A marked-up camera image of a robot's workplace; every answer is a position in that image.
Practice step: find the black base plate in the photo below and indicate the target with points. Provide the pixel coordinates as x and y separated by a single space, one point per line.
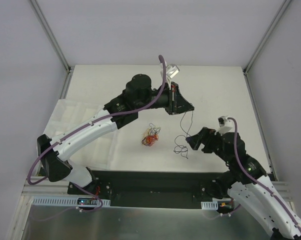
168 190

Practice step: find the white cable duct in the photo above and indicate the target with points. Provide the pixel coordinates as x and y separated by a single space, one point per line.
209 205
57 201

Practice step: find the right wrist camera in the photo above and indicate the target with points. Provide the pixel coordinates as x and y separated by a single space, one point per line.
225 125

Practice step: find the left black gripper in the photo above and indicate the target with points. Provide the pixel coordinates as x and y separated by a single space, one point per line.
174 98

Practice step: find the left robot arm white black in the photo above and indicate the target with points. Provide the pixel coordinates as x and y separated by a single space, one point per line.
54 152

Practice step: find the left white cable duct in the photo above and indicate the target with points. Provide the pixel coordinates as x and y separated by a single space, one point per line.
57 201

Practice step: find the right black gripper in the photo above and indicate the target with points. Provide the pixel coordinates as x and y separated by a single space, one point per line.
205 139

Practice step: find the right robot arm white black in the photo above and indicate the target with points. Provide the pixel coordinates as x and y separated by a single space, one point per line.
247 182

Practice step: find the right white cable duct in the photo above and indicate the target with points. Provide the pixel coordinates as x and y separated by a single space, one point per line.
209 205

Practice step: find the white compartment tray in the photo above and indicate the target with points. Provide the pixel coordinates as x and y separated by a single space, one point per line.
80 140

